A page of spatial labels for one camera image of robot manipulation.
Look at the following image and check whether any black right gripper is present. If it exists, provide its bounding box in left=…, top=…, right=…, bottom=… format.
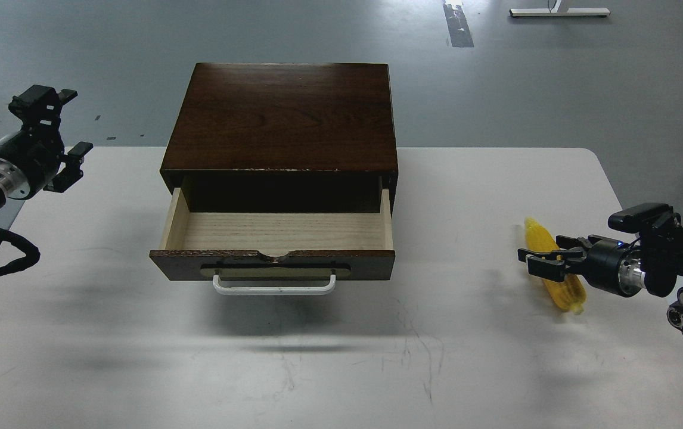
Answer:
left=517, top=235, right=643, bottom=297

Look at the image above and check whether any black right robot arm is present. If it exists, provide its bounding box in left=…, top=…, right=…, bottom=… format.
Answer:
left=517, top=203, right=683, bottom=333

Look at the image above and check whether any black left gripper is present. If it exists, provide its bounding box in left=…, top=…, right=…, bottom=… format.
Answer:
left=0, top=85, right=94, bottom=200

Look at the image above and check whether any yellow corn cob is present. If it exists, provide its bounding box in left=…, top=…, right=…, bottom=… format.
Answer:
left=524, top=217, right=587, bottom=315

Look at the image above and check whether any dark wooden drawer cabinet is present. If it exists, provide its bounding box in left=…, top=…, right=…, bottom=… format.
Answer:
left=160, top=63, right=399, bottom=212

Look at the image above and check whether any wooden drawer with white handle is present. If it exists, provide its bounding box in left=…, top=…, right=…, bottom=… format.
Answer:
left=149, top=188, right=396, bottom=296

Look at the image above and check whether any grey floor tape strip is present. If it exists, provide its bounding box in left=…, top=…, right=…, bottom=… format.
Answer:
left=442, top=1, right=474, bottom=48

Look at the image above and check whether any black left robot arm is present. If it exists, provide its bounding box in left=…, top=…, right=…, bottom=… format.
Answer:
left=0, top=85, right=93, bottom=277

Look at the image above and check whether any white table leg base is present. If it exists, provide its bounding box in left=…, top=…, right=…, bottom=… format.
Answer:
left=508, top=1, right=611, bottom=17

